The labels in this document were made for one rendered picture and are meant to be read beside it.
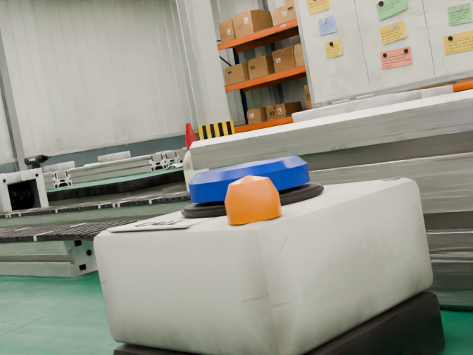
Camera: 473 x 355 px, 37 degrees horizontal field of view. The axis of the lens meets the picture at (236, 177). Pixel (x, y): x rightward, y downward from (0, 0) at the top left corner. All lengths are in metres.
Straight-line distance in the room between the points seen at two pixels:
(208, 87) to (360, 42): 4.89
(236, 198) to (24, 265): 0.45
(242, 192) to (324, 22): 3.68
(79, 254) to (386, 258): 0.38
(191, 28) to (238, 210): 8.64
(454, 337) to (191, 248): 0.11
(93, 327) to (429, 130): 0.20
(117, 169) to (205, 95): 5.13
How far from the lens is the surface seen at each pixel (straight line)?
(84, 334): 0.37
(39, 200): 1.39
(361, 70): 3.74
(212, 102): 8.47
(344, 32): 3.80
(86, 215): 0.89
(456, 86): 10.84
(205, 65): 8.50
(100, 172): 3.81
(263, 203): 0.19
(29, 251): 0.61
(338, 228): 0.20
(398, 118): 0.29
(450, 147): 0.29
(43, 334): 0.39
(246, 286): 0.19
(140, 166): 3.52
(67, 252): 0.56
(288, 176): 0.22
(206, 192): 0.22
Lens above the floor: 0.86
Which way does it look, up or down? 3 degrees down
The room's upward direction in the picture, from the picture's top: 10 degrees counter-clockwise
